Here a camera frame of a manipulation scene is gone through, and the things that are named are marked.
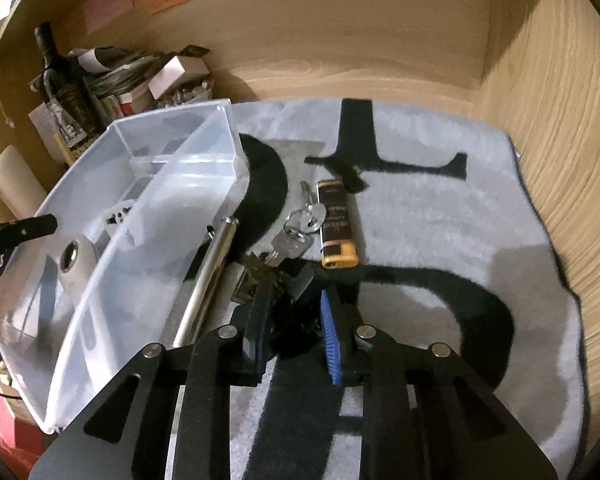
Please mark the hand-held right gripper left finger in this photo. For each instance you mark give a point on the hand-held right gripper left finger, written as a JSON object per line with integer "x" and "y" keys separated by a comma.
{"x": 257, "y": 345}

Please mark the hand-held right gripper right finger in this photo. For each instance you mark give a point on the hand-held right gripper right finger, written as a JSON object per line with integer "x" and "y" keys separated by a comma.
{"x": 331, "y": 345}

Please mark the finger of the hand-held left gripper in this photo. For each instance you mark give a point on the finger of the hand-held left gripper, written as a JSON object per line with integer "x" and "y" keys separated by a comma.
{"x": 25, "y": 227}

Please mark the silver metal tube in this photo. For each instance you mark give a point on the silver metal tube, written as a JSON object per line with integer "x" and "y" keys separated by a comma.
{"x": 215, "y": 265}

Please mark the bunch of silver keys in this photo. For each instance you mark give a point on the bunch of silver keys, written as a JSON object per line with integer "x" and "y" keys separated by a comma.
{"x": 286, "y": 247}

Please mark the yellow black lighter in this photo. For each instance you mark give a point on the yellow black lighter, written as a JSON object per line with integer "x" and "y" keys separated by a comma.
{"x": 336, "y": 220}

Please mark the clear plastic storage box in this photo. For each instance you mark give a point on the clear plastic storage box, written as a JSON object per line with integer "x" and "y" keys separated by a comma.
{"x": 180, "y": 200}

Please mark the cream cylindrical speaker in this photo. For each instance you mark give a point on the cream cylindrical speaker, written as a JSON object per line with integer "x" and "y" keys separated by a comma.
{"x": 15, "y": 180}

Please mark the white handheld device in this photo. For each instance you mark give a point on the white handheld device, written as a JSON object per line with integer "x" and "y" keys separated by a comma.
{"x": 77, "y": 267}

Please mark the grey travel adapter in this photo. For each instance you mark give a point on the grey travel adapter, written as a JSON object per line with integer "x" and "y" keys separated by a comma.
{"x": 117, "y": 217}

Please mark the white paper note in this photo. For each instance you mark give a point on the white paper note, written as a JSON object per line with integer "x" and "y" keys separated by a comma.
{"x": 42, "y": 125}

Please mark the dark wine bottle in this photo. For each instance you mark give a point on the dark wine bottle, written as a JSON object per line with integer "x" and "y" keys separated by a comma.
{"x": 70, "y": 90}

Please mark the grey black printed mat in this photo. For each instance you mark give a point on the grey black printed mat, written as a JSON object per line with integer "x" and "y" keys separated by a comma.
{"x": 430, "y": 220}

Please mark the red box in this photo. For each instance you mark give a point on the red box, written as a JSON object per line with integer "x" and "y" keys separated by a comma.
{"x": 130, "y": 105}

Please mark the person's orange clothing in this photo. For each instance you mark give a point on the person's orange clothing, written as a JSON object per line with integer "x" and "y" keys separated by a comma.
{"x": 15, "y": 425}

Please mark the stack of papers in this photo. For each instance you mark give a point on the stack of papers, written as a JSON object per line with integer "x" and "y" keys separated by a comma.
{"x": 125, "y": 75}

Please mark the white bowl of small parts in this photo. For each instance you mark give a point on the white bowl of small parts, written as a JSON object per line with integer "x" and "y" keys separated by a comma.
{"x": 190, "y": 95}

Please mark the small white cardboard box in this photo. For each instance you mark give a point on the small white cardboard box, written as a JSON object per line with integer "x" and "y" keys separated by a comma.
{"x": 175, "y": 72}

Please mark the pink sticky note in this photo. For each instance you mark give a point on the pink sticky note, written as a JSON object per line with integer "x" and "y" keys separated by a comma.
{"x": 107, "y": 5}

